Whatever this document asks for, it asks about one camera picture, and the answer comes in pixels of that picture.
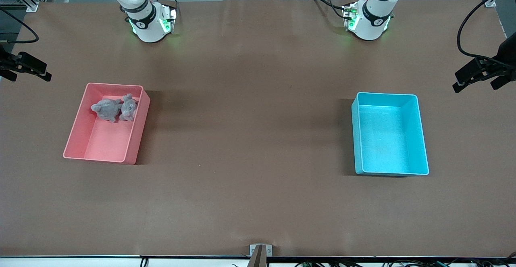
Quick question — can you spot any silver arm base connector panel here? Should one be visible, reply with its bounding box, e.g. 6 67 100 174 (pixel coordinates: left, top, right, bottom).
342 3 360 31
160 6 178 33

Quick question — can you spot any pink plastic box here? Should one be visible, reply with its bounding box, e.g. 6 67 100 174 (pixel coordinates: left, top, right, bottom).
63 82 151 165

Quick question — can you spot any metal table edge bracket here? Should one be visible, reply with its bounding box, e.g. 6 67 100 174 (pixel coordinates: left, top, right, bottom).
250 244 273 257

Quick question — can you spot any brown table cover sheet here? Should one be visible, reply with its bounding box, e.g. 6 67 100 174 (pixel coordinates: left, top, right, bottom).
0 0 516 257

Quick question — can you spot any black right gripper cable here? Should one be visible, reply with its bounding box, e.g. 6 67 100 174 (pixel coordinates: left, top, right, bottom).
0 8 40 44

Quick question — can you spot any grey plush animal toy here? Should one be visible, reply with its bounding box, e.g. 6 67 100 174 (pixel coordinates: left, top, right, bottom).
91 99 123 123
120 93 138 122

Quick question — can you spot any blue plastic box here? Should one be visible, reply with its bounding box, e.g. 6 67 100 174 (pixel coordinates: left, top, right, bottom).
351 92 430 177

